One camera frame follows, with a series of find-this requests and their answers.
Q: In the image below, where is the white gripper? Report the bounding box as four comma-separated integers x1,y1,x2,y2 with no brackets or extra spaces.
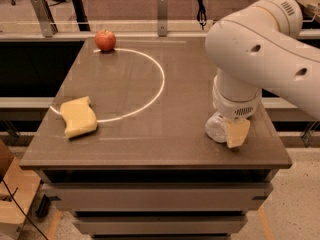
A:
213,77,262,148

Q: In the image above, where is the clear plastic bottle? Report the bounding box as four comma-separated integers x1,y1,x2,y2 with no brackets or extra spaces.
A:
205,112,227,143

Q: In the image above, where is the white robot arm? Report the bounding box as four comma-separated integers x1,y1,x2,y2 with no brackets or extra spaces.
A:
205,0,320,148

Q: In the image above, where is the grey drawer cabinet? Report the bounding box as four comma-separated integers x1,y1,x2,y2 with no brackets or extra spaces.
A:
39,168,279,240

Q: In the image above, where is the yellow sponge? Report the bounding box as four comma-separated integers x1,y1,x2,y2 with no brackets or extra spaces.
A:
60,96,98,139

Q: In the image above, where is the red apple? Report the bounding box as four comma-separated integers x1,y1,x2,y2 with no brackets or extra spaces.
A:
94,30,116,52

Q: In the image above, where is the wooden box at left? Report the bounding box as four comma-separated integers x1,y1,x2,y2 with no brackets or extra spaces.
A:
0,141,40,240

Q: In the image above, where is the black hanging cable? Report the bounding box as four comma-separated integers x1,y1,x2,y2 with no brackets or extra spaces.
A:
195,0,208,31

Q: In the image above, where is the middle metal bracket post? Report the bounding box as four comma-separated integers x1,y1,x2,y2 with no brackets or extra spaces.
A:
157,0,168,37

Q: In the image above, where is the metal bracket post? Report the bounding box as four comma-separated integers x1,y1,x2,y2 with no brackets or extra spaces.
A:
157,0,168,37
30,0,56,37

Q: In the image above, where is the left metal bracket post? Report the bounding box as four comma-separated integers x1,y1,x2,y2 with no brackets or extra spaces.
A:
30,0,56,37

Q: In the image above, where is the black floor cable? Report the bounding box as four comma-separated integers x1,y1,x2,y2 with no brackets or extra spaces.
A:
0,175,50,240

